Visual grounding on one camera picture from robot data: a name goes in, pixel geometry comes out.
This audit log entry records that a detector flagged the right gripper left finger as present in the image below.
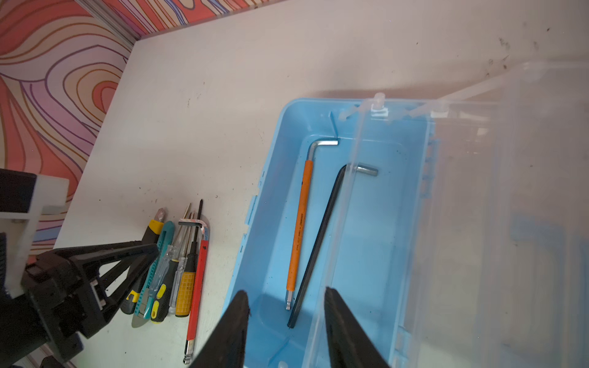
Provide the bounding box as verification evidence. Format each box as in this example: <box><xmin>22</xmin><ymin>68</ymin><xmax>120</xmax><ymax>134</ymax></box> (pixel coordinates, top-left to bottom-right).
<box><xmin>189</xmin><ymin>291</ymin><xmax>250</xmax><ymax>368</ymax></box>

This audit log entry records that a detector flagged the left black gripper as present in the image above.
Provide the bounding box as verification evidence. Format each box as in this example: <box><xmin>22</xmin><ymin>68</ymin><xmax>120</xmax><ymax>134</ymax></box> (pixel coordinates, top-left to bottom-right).
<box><xmin>1</xmin><ymin>241</ymin><xmax>159</xmax><ymax>367</ymax></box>

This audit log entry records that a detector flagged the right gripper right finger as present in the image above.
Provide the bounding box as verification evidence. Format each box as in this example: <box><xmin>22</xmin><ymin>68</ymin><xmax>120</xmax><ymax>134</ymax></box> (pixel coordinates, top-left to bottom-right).
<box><xmin>324</xmin><ymin>288</ymin><xmax>388</xmax><ymax>368</ymax></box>

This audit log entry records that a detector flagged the black hex key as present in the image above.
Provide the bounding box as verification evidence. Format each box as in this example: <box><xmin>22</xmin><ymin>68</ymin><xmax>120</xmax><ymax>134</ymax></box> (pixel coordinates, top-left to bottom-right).
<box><xmin>287</xmin><ymin>164</ymin><xmax>378</xmax><ymax>329</ymax></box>

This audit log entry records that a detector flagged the orange handled hex key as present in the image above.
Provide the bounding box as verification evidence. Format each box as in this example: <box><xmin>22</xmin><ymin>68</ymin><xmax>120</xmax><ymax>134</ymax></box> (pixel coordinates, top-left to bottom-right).
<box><xmin>285</xmin><ymin>138</ymin><xmax>339</xmax><ymax>311</ymax></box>

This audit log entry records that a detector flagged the blue plastic tool box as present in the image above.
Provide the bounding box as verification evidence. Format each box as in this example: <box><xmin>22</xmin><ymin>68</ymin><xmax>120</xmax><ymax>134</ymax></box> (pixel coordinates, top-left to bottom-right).
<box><xmin>229</xmin><ymin>99</ymin><xmax>434</xmax><ymax>367</ymax></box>

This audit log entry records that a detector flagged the teal utility knife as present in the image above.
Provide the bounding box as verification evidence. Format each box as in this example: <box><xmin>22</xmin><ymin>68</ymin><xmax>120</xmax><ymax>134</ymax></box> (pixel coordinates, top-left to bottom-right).
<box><xmin>131</xmin><ymin>221</ymin><xmax>175</xmax><ymax>328</ymax></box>

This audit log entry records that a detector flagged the black yellow screwdriver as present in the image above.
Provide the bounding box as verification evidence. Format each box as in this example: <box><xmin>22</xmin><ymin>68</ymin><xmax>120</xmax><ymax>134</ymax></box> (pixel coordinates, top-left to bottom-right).
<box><xmin>150</xmin><ymin>223</ymin><xmax>192</xmax><ymax>323</ymax></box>

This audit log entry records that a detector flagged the clear handled tester screwdriver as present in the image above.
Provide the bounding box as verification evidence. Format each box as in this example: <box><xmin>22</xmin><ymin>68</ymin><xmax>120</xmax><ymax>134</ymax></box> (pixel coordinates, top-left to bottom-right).
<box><xmin>151</xmin><ymin>225</ymin><xmax>187</xmax><ymax>320</ymax></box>

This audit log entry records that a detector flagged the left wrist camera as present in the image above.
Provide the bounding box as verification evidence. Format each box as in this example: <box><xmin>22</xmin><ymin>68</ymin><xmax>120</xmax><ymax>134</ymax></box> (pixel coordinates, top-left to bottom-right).
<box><xmin>1</xmin><ymin>169</ymin><xmax>69</xmax><ymax>298</ymax></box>

